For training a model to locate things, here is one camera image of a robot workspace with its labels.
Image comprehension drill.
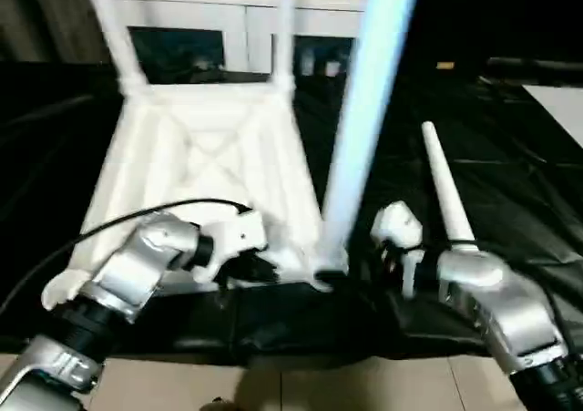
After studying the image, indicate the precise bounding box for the white plastic table top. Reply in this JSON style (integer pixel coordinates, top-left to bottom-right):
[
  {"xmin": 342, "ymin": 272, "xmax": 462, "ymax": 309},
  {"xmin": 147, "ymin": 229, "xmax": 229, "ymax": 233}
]
[{"xmin": 39, "ymin": 75, "xmax": 351, "ymax": 313}]

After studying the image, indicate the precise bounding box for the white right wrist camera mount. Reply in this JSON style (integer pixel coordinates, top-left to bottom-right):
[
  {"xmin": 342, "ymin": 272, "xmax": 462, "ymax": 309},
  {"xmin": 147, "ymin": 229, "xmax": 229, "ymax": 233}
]
[{"xmin": 368, "ymin": 200, "xmax": 425, "ymax": 302}]

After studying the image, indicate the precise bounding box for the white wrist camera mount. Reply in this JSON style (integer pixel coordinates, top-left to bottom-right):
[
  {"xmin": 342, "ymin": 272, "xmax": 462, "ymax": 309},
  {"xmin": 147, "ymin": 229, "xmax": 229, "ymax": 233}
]
[
  {"xmin": 189, "ymin": 209, "xmax": 271, "ymax": 288},
  {"xmin": 368, "ymin": 200, "xmax": 425, "ymax": 302}
]

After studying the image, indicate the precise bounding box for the black cabinet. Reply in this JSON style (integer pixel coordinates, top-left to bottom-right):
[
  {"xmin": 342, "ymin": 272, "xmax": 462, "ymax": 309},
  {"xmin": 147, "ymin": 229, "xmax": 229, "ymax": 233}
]
[{"xmin": 363, "ymin": 0, "xmax": 583, "ymax": 79}]

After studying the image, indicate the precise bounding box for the grey curtain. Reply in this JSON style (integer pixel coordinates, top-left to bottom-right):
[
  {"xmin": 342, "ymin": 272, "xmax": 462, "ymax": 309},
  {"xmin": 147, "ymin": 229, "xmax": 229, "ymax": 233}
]
[{"xmin": 0, "ymin": 0, "xmax": 114, "ymax": 62}]

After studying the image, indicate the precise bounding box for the white flat board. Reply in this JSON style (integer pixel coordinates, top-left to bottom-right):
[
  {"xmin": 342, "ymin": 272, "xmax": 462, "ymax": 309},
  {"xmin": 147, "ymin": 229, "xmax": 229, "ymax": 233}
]
[{"xmin": 520, "ymin": 83, "xmax": 583, "ymax": 149}]

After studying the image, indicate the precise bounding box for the black mat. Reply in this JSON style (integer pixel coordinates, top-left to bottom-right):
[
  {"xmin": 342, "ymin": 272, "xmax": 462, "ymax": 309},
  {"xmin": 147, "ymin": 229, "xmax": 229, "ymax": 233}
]
[{"xmin": 0, "ymin": 58, "xmax": 583, "ymax": 369}]

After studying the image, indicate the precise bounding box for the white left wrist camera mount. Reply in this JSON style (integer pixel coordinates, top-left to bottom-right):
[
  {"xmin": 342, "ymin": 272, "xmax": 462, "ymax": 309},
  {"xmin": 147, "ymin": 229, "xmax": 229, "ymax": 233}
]
[{"xmin": 189, "ymin": 209, "xmax": 271, "ymax": 288}]

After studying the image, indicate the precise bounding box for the white plastic table leg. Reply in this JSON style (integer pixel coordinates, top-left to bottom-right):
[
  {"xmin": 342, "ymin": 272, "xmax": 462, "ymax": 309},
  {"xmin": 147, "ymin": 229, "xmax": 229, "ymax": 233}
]
[
  {"xmin": 420, "ymin": 120, "xmax": 480, "ymax": 253},
  {"xmin": 270, "ymin": 0, "xmax": 298, "ymax": 92},
  {"xmin": 80, "ymin": 0, "xmax": 150, "ymax": 94},
  {"xmin": 312, "ymin": 0, "xmax": 425, "ymax": 290}
]

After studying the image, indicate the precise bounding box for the white cabinet with glass doors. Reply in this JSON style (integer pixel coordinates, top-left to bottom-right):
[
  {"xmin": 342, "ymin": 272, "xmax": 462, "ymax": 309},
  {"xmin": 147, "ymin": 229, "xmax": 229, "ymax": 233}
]
[{"xmin": 103, "ymin": 0, "xmax": 366, "ymax": 85}]

